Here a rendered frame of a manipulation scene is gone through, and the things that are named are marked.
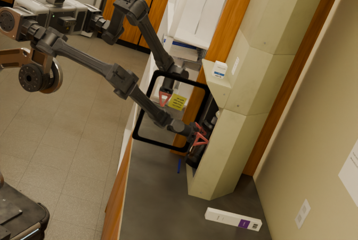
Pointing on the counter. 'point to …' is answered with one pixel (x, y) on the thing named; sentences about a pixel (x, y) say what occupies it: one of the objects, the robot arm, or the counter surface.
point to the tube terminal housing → (238, 118)
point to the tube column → (283, 9)
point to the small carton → (219, 69)
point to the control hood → (217, 84)
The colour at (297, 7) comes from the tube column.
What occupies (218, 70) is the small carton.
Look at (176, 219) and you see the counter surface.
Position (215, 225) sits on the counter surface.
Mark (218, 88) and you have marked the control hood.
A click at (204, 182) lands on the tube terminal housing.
